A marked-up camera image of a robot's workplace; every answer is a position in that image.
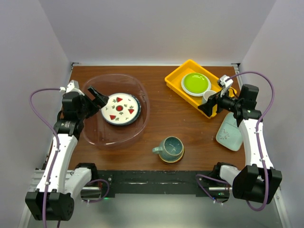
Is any purple cable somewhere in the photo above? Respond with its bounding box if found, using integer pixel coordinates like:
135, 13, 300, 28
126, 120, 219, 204
28, 87, 66, 228
196, 71, 276, 211

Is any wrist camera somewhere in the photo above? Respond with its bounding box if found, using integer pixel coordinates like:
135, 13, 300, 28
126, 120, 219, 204
217, 75, 233, 90
59, 80, 85, 95

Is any yellow rimmed dark bowl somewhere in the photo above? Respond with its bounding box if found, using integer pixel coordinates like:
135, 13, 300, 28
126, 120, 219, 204
159, 150, 184, 164

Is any yellow plastic tray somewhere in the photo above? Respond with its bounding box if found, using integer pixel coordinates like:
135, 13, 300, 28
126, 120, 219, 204
164, 59, 238, 119

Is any lime green plate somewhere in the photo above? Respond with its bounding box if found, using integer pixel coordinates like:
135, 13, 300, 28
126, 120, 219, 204
183, 73, 209, 94

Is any light blue mug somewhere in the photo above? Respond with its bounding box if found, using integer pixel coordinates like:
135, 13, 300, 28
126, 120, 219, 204
202, 90, 217, 104

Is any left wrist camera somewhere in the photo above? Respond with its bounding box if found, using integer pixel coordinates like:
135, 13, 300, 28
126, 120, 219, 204
59, 80, 85, 95

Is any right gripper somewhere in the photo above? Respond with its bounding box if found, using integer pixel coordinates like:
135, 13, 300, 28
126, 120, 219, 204
198, 86, 242, 117

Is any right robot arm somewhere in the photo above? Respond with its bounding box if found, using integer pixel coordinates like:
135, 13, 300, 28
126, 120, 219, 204
198, 84, 282, 208

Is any pale green rectangular dish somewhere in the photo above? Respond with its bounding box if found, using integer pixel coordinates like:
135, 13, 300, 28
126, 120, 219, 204
216, 113, 243, 152

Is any teal glazed mug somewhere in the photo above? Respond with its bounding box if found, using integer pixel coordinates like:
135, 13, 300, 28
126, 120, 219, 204
152, 136, 184, 159

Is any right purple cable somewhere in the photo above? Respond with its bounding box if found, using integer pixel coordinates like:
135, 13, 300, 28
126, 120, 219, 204
196, 71, 276, 211

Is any blue floral plate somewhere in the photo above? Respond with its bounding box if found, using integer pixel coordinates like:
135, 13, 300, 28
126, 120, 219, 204
128, 94, 142, 124

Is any aluminium frame rail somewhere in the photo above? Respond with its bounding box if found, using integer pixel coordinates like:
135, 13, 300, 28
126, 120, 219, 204
18, 170, 44, 228

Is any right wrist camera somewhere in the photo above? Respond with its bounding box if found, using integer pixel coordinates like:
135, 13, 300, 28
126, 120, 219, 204
217, 75, 233, 90

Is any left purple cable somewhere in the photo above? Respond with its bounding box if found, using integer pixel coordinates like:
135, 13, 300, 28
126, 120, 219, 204
28, 87, 66, 228

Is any clear plastic bin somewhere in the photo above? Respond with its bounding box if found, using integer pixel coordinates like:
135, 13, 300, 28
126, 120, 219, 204
82, 74, 150, 148

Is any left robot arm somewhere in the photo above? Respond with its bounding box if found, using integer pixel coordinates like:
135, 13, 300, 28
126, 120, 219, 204
25, 83, 109, 227

